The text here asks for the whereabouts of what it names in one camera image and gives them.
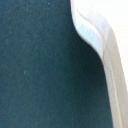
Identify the cream toy spatula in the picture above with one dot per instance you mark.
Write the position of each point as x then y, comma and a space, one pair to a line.
103, 24

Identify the black table mat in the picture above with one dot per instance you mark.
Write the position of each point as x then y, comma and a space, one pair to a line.
49, 77

